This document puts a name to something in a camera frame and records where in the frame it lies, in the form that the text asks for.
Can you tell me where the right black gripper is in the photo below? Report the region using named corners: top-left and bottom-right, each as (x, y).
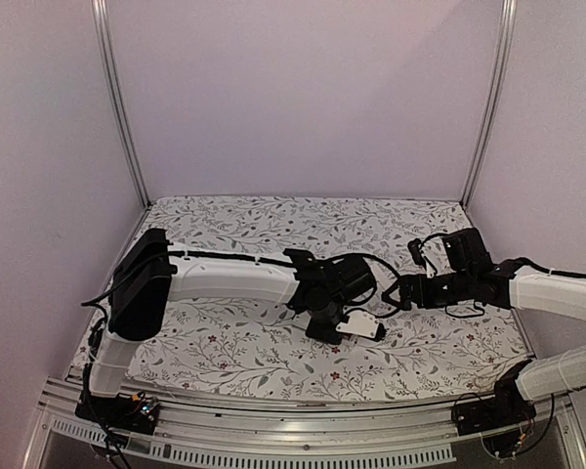
top-left (383, 268), bottom-right (475, 311)

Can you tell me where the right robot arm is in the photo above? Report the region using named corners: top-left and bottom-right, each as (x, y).
top-left (382, 228), bottom-right (586, 426)

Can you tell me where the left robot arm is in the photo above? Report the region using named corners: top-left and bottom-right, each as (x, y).
top-left (84, 229), bottom-right (386, 424)

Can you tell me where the left black camera cable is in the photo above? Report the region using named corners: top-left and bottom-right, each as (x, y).
top-left (341, 253), bottom-right (401, 304)

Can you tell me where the black camera cable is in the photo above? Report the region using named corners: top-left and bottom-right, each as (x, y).
top-left (341, 253), bottom-right (401, 304)
top-left (417, 232), bottom-right (453, 255)

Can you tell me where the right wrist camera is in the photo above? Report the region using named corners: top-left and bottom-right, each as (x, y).
top-left (407, 238), bottom-right (438, 278)

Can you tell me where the right black camera cable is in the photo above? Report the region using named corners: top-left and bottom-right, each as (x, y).
top-left (417, 232), bottom-right (453, 255)

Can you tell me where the front aluminium rail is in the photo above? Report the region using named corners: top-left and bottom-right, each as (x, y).
top-left (23, 378), bottom-right (586, 468)

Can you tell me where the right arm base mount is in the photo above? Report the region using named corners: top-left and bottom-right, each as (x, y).
top-left (451, 382), bottom-right (536, 436)

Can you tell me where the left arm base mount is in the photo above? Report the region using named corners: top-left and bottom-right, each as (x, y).
top-left (75, 392), bottom-right (160, 436)

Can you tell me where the right aluminium frame post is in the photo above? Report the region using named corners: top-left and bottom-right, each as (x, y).
top-left (460, 0), bottom-right (517, 212)

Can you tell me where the aluminium frame post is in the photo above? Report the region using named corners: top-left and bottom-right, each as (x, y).
top-left (460, 0), bottom-right (517, 212)
top-left (91, 0), bottom-right (151, 210)

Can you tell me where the left aluminium frame post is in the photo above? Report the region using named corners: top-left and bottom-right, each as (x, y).
top-left (91, 0), bottom-right (151, 210)

